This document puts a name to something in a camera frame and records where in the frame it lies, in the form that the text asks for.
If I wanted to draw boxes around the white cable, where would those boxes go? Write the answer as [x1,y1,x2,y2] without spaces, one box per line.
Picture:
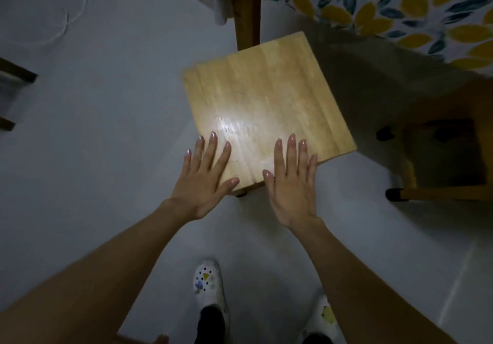
[7,0,95,46]

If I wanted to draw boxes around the person's right hand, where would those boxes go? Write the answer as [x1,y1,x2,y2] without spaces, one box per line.
[262,134,324,232]

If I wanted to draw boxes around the person's right forearm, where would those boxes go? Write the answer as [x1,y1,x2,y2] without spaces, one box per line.
[289,218,459,344]

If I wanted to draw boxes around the lemon print tablecloth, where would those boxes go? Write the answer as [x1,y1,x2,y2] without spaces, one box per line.
[167,0,493,75]

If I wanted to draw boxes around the person's white clog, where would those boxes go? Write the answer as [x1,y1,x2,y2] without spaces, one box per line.
[298,293,346,344]
[192,259,231,333]

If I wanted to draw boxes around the person's left white clog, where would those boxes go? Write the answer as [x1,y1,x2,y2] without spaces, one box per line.
[192,259,231,333]

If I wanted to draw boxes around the light wooden stool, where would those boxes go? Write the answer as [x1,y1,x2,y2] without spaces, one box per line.
[375,78,493,204]
[182,31,358,198]

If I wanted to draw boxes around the person's left forearm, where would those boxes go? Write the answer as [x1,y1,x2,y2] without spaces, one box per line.
[0,200,198,344]

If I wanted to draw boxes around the person's right white clog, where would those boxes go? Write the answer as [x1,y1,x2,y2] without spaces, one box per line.
[298,293,346,344]

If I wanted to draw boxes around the person's left hand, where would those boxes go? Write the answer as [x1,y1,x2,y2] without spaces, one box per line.
[163,132,241,221]

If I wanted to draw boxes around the wooden table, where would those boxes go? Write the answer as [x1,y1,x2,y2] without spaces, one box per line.
[167,0,493,75]

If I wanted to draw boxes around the person's black trousers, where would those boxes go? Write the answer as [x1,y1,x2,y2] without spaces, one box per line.
[194,304,332,344]

